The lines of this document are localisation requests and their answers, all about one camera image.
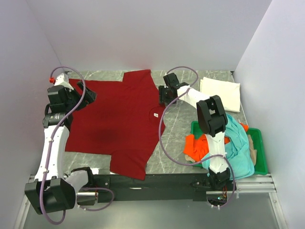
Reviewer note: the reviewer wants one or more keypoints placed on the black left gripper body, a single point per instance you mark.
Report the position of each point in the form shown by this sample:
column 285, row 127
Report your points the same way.
column 74, row 98

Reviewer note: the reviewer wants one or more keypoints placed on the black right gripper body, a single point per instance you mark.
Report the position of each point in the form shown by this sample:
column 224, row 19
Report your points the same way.
column 164, row 95

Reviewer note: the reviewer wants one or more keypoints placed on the red t shirt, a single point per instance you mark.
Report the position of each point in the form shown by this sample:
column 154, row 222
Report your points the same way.
column 123, row 122

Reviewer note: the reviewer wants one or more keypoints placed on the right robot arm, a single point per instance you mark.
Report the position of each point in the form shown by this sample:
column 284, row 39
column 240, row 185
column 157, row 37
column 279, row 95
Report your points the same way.
column 212, row 122

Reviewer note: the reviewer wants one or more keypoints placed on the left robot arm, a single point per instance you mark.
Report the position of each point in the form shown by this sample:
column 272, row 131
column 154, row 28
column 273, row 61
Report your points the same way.
column 50, row 191

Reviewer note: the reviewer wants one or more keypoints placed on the folded white t shirt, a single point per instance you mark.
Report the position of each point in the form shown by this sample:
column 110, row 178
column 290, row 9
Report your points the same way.
column 227, row 91

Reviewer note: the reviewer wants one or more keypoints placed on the orange t shirt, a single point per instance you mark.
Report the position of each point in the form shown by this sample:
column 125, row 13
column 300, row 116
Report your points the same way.
column 235, row 140

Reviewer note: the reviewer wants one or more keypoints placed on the teal t shirt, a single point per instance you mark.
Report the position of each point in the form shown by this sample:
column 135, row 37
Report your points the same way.
column 242, row 165

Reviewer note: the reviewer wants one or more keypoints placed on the green plastic bin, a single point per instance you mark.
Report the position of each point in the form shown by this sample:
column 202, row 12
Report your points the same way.
column 260, row 167

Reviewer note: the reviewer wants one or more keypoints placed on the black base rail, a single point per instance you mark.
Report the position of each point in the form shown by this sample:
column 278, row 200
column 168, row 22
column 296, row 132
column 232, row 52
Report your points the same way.
column 154, row 187

